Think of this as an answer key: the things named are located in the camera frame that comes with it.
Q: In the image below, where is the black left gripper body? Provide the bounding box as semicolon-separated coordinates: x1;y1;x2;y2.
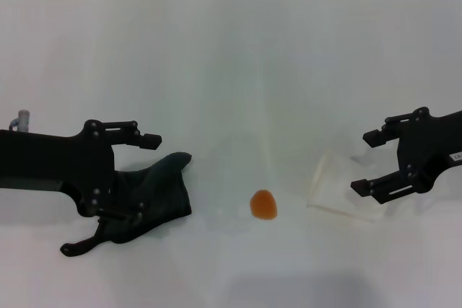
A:
0;120;116;217

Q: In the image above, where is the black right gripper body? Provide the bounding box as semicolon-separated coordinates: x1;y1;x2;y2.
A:
395;109;462;194

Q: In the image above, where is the dark blue rag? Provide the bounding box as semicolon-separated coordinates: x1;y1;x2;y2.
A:
59;151;193;258

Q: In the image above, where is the white paper cup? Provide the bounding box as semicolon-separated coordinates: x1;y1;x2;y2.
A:
305;148;385;224

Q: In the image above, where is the small orange object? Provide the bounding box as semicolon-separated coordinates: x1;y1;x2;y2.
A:
250;189;279;221

